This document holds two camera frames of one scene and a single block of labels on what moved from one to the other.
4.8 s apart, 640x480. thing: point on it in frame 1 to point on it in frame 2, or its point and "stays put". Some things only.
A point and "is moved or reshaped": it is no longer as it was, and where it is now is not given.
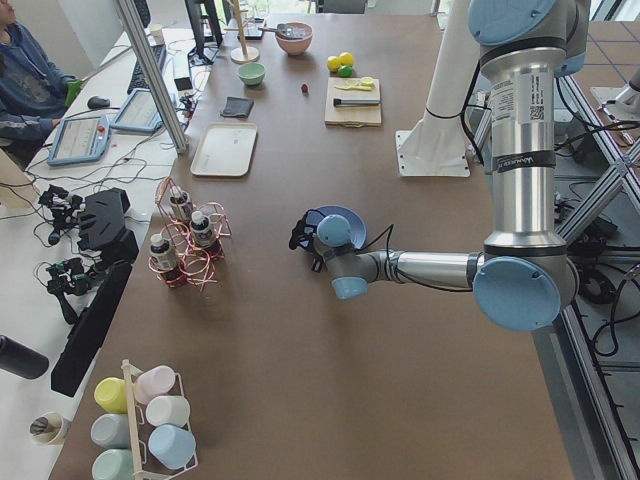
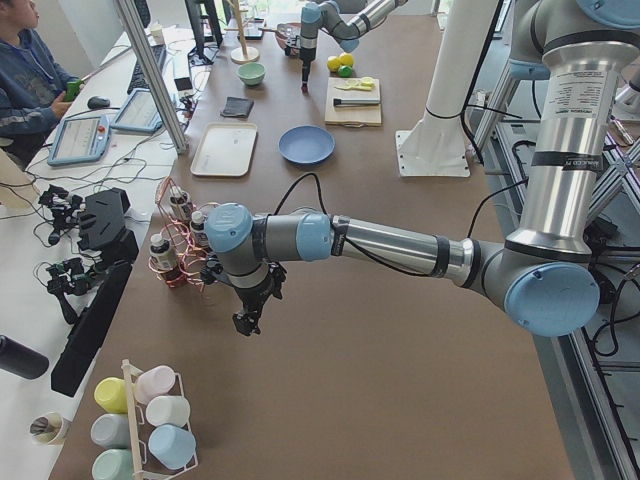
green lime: x=345 y=71 stays put
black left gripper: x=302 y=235 to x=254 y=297
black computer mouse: x=97 y=102 stays put
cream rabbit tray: x=226 y=149 stays put
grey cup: x=112 y=430 stays put
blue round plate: x=357 y=226 is moved or reshaped
